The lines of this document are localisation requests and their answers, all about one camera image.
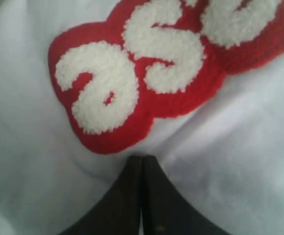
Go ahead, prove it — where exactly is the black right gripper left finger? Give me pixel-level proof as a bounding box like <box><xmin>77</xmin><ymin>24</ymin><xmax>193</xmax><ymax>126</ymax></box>
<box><xmin>61</xmin><ymin>156</ymin><xmax>142</xmax><ymax>235</ymax></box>

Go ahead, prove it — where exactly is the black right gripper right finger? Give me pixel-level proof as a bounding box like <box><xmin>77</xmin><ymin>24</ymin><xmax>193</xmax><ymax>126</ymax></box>
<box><xmin>141</xmin><ymin>156</ymin><xmax>227</xmax><ymax>235</ymax></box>

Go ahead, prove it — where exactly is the white t-shirt red lettering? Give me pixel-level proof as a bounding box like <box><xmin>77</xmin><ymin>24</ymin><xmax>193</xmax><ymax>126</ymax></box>
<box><xmin>0</xmin><ymin>0</ymin><xmax>284</xmax><ymax>235</ymax></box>

